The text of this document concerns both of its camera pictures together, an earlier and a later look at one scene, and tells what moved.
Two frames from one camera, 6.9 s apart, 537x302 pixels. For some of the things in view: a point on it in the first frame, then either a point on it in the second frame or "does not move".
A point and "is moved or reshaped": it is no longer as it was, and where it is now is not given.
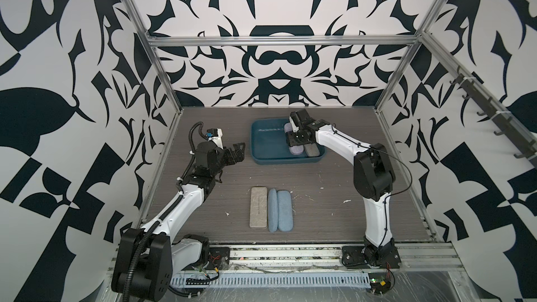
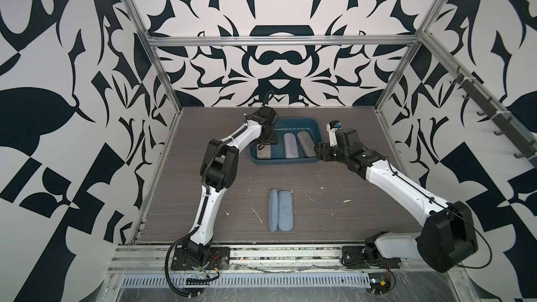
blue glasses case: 285,222 does not move
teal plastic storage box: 268,144 does not move
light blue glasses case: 273,210 does not move
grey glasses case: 312,149 does not move
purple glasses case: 296,149 is moved or reshaped
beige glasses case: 259,207 to 263,153
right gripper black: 289,134 to 324,148
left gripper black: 238,155 to 271,137
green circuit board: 380,283 does not move
